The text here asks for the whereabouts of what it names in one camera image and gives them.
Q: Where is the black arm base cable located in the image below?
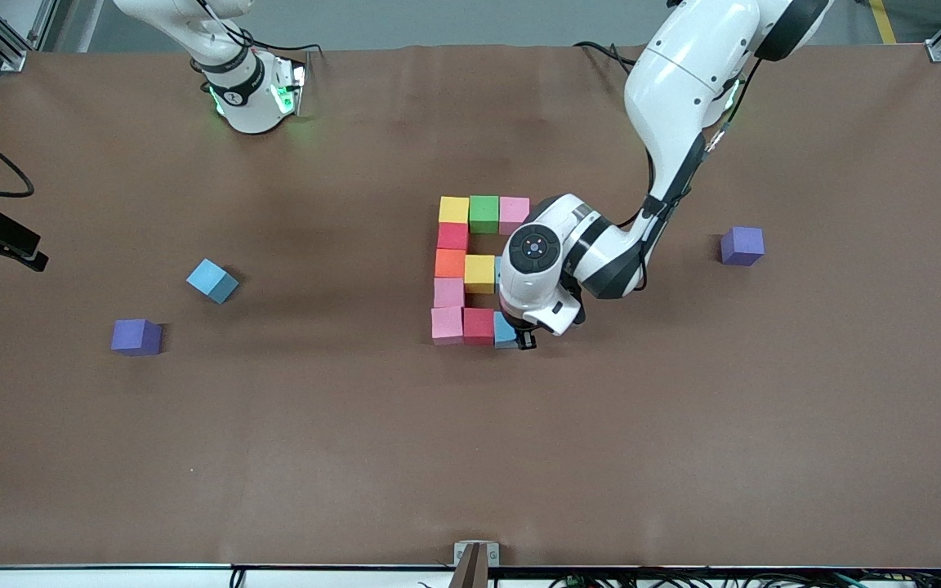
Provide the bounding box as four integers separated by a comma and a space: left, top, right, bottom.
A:
573, 39, 641, 74
258, 39, 324, 56

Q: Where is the purple foam cube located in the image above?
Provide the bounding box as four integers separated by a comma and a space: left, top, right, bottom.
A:
720, 226, 765, 267
110, 318, 163, 357

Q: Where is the green foam cube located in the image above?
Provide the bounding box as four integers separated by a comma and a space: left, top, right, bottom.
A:
469, 195, 502, 235

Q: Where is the brown table cover mat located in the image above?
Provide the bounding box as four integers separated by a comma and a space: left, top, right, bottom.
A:
0, 41, 941, 570

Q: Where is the pink foam cube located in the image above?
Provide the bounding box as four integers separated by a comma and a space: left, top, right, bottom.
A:
499, 197, 532, 237
430, 306, 466, 347
433, 277, 467, 310

